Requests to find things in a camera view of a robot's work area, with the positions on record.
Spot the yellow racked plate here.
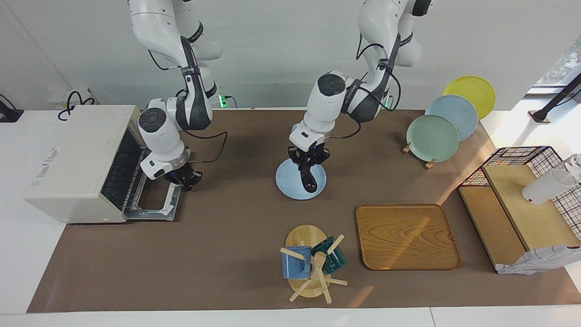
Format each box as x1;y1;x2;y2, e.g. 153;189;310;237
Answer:
443;75;497;120

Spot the clear glass cup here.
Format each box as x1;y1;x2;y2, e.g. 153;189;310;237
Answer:
562;154;581;182

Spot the dark green ceramic mug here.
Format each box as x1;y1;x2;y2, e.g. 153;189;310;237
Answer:
311;236;347;275

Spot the white plastic cup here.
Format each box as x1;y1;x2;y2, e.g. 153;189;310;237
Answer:
522;166;579;205

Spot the pale green racked plate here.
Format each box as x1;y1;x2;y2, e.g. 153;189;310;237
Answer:
406;114;460;163

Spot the white checked cloth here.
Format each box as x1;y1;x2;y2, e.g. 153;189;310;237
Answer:
496;244;581;276

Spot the light blue racked plate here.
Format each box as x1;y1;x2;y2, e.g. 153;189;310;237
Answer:
425;94;478;141

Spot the wooden mug tree stand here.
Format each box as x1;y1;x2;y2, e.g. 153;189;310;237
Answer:
280;224;349;304

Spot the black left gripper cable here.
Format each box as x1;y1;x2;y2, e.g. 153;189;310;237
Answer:
329;32;402;139

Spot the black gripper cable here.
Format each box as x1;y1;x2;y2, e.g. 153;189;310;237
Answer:
182;129;227;164
329;32;402;139

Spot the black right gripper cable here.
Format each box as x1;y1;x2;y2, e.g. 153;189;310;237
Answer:
182;129;227;164

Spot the window with frame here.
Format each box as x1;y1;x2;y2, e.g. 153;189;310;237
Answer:
533;39;581;89

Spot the black wire basket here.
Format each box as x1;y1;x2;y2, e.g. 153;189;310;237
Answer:
458;146;581;241

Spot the dark purple eggplant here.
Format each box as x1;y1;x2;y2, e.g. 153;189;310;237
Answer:
298;163;318;193

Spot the black clamp device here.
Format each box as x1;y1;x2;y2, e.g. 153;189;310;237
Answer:
0;94;24;123

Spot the brown table mat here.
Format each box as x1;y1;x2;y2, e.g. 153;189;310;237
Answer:
26;109;581;314

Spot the wooden plate rack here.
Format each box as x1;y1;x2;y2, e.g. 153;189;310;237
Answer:
402;142;436;169

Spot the black oven power cable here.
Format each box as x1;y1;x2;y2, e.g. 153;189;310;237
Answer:
58;91;97;121

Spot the black stand with wooden foot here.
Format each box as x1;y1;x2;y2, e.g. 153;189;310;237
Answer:
529;73;581;124

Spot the square wooden tray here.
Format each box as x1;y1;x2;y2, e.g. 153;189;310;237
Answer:
355;203;462;271

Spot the wooden stepped shelf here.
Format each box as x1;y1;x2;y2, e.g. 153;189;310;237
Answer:
458;164;581;273

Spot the blue ceramic mug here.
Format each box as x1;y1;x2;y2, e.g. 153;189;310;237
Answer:
281;246;313;279

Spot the cream toaster oven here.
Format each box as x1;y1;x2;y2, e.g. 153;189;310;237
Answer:
24;105;183;224

